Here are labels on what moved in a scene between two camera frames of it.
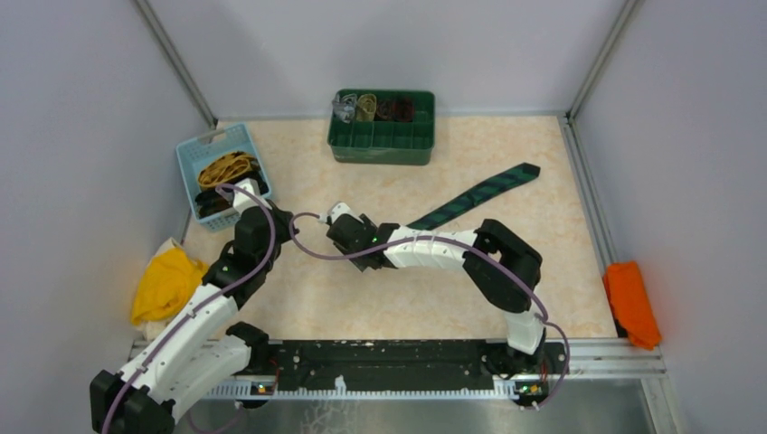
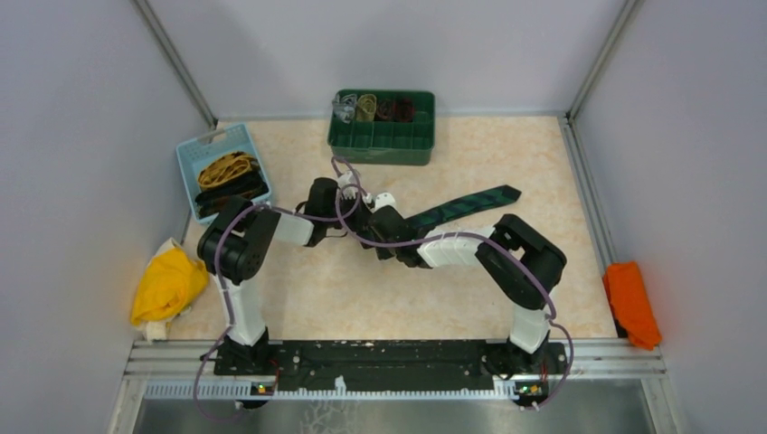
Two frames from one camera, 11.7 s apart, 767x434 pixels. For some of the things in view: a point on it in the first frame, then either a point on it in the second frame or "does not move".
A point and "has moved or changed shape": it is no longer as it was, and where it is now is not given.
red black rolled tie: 403,110 does not move
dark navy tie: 210,201 does not move
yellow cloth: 170,276 does not move
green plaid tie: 523,174 has moved or changed shape
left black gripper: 285,219 to 360,224
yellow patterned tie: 223,166 does not move
